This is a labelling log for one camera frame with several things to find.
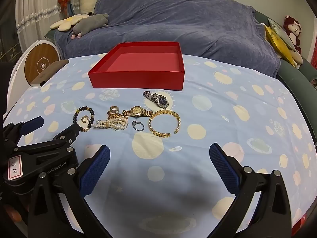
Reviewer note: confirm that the dark grey case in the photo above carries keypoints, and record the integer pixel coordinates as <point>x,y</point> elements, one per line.
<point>49,73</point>

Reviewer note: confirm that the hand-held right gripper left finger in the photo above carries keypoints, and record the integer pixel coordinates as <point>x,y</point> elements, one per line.
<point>95,171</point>

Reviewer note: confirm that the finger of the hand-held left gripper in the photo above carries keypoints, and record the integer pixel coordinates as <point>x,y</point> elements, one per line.
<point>33,124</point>
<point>70,132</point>

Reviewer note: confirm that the grey-green cushion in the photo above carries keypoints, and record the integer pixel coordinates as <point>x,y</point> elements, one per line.
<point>279,31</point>

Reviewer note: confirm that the silver wristwatch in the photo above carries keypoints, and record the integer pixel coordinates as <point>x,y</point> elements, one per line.
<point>158,99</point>

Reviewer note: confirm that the gold hoop earring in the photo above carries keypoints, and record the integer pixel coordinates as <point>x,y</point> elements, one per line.
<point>114,108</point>
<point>86,121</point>

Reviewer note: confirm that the round white wooden-faced device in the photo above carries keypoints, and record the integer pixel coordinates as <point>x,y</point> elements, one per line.
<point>39,62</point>

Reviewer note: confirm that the red cardboard box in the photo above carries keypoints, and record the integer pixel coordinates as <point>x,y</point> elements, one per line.
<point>136,79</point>

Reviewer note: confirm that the gold cushion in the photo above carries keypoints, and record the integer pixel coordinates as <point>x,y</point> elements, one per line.
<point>278,44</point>

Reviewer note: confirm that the spotted light blue cloth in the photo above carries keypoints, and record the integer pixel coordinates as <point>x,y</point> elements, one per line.
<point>198,133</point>

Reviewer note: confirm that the green sofa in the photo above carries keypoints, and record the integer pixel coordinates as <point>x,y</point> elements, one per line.
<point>294,79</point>

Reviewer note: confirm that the cream flower pillow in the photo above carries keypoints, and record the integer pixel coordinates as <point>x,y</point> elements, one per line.
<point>66,22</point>

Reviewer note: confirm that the gold wristwatch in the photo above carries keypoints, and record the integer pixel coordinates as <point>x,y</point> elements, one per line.
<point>135,111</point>

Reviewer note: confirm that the person's left hand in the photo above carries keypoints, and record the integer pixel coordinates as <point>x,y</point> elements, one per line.
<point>11,213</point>

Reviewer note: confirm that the white sheer curtain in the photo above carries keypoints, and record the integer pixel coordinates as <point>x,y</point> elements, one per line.
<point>34,10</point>

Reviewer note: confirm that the grey plush toy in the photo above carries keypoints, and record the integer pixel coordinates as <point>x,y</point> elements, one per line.
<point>89,23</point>

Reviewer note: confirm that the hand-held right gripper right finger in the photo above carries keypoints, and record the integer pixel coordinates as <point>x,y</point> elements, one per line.
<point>223,168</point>

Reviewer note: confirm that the red bow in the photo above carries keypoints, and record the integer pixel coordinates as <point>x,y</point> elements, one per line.
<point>64,1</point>

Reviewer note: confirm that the monkey plush toy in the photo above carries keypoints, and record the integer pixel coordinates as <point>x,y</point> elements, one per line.
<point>292,29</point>

